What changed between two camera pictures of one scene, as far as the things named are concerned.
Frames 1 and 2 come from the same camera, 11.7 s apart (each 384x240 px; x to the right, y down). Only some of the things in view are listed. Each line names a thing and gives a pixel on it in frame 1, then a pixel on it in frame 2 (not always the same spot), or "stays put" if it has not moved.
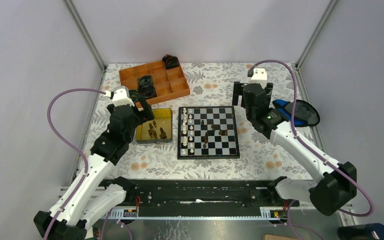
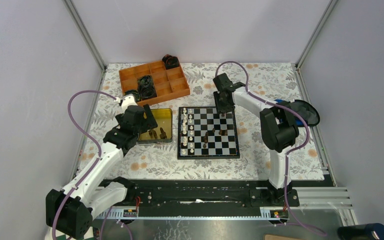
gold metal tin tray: (159, 130) stays put
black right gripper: (238, 91) -> (220, 108)
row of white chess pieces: (184, 132) stays put
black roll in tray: (146, 86) stays put
